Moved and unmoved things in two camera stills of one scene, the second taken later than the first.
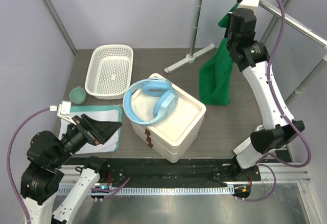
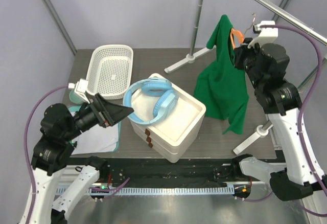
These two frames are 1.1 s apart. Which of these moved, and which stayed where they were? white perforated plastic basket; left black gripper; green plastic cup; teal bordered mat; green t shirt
Moved: green t shirt; left black gripper
Stayed: teal bordered mat; green plastic cup; white perforated plastic basket
